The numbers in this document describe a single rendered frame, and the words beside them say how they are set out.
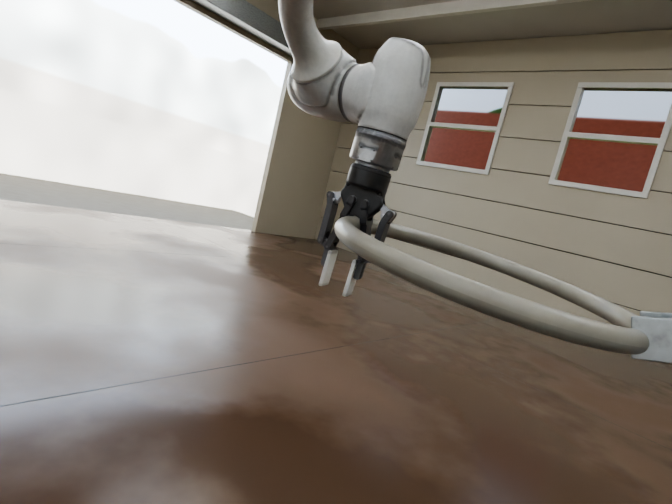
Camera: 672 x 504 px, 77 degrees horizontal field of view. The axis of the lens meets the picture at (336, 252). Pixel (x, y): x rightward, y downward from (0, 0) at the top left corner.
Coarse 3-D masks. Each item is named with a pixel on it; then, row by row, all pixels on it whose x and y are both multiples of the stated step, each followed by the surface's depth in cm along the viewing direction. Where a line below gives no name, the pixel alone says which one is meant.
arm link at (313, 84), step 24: (288, 0) 62; (312, 0) 64; (288, 24) 67; (312, 24) 69; (312, 48) 71; (336, 48) 74; (312, 72) 73; (336, 72) 74; (312, 96) 76; (336, 96) 74; (336, 120) 80
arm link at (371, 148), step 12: (360, 132) 71; (372, 132) 70; (360, 144) 71; (372, 144) 70; (384, 144) 70; (396, 144) 70; (360, 156) 71; (372, 156) 70; (384, 156) 70; (396, 156) 72; (384, 168) 72; (396, 168) 74
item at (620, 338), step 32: (352, 224) 63; (384, 256) 51; (480, 256) 88; (448, 288) 46; (480, 288) 45; (544, 288) 81; (576, 288) 76; (512, 320) 44; (544, 320) 44; (576, 320) 44; (608, 320) 68; (640, 352) 48
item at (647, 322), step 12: (648, 312) 58; (660, 312) 57; (636, 324) 49; (648, 324) 49; (660, 324) 48; (648, 336) 49; (660, 336) 48; (648, 348) 48; (660, 348) 48; (648, 360) 48; (660, 360) 48
